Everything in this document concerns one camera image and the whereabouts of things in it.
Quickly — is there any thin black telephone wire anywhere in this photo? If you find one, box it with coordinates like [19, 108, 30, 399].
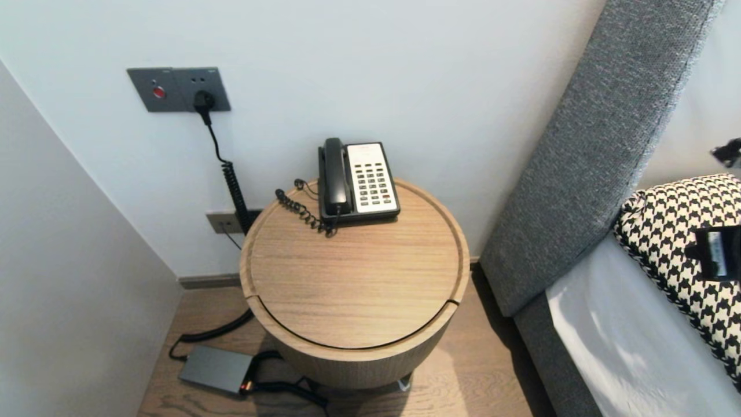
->
[220, 178, 320, 251]

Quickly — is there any white bed sheet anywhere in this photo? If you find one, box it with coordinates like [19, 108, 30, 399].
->
[547, 235, 741, 417]

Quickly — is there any beige wall data socket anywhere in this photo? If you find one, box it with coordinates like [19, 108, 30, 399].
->
[206, 211, 245, 235]

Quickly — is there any black telephone handset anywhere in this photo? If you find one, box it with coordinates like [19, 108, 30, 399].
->
[322, 138, 354, 218]

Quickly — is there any curved wooden table drawer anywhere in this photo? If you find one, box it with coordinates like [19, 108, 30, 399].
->
[243, 295, 464, 390]

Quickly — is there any black power plug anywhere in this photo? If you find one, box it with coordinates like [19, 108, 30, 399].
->
[193, 90, 216, 126]

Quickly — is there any black coiled handset cord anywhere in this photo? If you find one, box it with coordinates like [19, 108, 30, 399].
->
[275, 188, 338, 238]

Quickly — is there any grey wall power socket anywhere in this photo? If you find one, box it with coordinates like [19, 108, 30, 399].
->
[174, 67, 232, 112]

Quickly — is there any grey fabric bed headboard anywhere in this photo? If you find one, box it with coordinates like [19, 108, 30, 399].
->
[480, 0, 727, 417]

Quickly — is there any black white houndstooth pillow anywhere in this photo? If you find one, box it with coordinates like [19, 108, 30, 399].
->
[614, 174, 741, 394]

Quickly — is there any black and white desk telephone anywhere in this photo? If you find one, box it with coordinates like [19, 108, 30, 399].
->
[317, 142, 401, 225]

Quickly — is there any grey wall plate red button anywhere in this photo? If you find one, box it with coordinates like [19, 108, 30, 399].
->
[126, 68, 177, 113]

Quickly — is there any wooden skirting board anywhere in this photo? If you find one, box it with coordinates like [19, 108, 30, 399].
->
[177, 273, 244, 290]

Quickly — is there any round wooden side table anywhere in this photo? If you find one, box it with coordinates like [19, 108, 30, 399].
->
[239, 178, 471, 351]

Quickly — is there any grey power adapter box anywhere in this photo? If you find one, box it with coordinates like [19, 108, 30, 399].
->
[177, 345, 255, 397]

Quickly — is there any black coiled power cable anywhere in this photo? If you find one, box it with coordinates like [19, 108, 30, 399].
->
[168, 107, 329, 416]

